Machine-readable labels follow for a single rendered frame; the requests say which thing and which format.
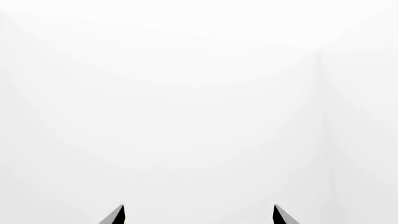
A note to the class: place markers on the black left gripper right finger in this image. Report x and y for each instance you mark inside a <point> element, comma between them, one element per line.
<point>282,217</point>

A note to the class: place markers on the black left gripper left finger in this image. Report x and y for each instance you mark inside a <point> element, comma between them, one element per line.
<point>115,217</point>

